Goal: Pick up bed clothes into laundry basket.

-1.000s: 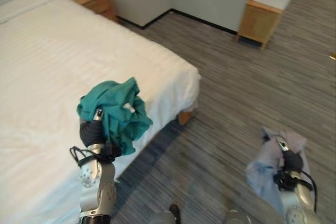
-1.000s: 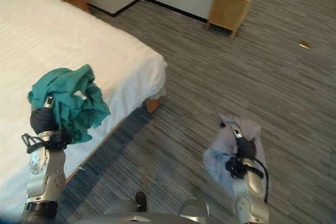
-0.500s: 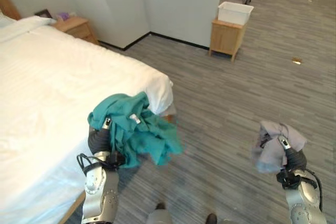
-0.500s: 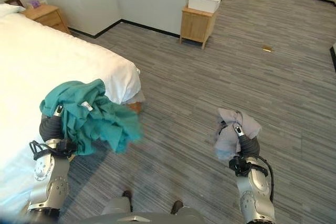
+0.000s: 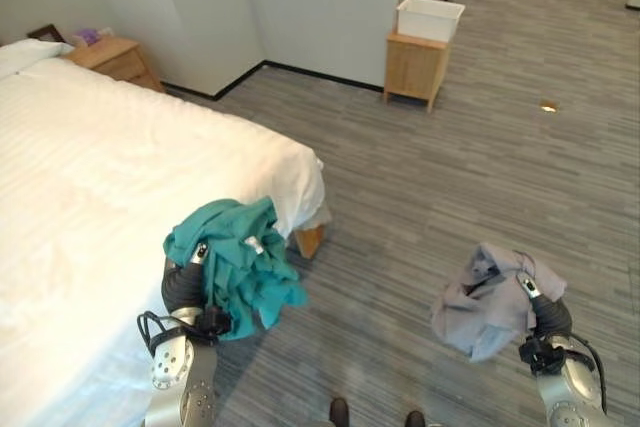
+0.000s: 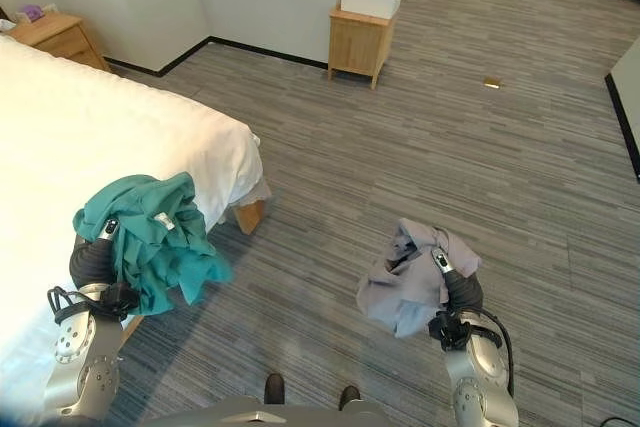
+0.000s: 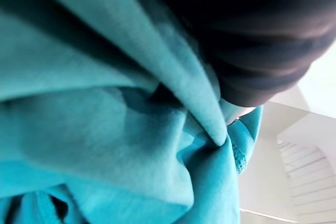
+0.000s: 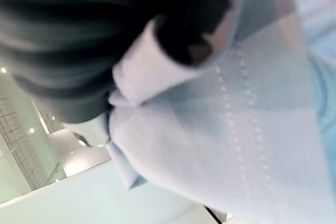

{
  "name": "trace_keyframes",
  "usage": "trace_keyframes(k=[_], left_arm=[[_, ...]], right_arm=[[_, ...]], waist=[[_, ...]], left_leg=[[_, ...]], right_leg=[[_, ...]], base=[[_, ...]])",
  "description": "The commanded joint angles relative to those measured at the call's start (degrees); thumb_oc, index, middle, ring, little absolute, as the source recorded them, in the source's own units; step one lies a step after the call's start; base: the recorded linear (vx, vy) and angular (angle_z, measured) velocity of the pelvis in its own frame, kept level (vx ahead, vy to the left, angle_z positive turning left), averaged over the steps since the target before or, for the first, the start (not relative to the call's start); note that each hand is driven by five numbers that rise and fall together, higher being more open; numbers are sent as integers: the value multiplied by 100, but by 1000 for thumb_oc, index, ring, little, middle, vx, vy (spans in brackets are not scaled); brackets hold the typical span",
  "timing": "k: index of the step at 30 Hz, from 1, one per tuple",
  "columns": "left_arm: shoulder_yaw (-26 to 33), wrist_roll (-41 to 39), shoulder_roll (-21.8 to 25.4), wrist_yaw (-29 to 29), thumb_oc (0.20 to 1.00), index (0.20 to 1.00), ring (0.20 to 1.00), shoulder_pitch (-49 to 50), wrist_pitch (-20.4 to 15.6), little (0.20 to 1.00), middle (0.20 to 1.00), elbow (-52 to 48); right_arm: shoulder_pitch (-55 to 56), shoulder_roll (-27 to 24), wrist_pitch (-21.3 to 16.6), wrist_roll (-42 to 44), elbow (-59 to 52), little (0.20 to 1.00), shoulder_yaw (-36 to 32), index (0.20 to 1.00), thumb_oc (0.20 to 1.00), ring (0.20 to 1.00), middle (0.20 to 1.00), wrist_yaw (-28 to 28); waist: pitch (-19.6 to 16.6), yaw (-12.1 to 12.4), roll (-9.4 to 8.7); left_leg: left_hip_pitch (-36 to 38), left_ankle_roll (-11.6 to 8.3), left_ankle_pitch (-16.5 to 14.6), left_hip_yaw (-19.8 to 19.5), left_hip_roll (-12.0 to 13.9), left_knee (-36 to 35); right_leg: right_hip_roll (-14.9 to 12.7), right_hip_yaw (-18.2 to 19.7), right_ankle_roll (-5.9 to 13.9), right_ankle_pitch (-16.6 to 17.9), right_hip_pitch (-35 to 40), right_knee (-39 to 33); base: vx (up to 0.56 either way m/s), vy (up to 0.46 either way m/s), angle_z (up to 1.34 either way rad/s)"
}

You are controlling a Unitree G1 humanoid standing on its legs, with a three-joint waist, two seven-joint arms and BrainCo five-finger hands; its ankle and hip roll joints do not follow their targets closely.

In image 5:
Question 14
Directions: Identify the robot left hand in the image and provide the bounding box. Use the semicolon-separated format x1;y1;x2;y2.
160;235;267;311

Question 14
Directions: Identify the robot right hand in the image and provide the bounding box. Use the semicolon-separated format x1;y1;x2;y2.
516;269;574;344

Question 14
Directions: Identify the teal green garment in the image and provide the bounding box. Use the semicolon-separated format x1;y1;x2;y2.
162;195;309;342

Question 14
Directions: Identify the grey garment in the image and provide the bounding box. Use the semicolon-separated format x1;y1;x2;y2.
430;241;568;364

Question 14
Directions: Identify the bed with white sheet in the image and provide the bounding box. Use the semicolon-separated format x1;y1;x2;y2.
0;55;334;427

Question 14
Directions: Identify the white plastic laundry basket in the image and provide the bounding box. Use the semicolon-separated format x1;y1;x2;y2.
395;0;467;43

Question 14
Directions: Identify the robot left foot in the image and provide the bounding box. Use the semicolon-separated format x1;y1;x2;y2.
329;396;350;427

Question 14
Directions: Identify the wooden nightstand with drawer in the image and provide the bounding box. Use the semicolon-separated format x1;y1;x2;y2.
64;36;166;94

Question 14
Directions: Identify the purple tissue pack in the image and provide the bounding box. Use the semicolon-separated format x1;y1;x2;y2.
72;26;113;48

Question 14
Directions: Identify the white pillow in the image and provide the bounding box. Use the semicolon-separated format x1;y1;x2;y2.
0;38;75;80

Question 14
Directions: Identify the wooden cabinet stand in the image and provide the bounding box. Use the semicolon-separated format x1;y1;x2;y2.
382;30;451;113

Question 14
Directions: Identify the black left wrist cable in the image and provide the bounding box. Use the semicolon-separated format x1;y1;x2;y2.
136;310;201;354

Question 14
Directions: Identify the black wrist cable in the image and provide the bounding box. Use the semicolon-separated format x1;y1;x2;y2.
136;310;201;354
569;332;612;416

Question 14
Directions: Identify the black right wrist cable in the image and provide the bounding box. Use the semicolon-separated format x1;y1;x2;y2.
569;332;612;416

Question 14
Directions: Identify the dark picture frame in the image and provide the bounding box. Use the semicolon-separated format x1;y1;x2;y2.
26;23;68;44

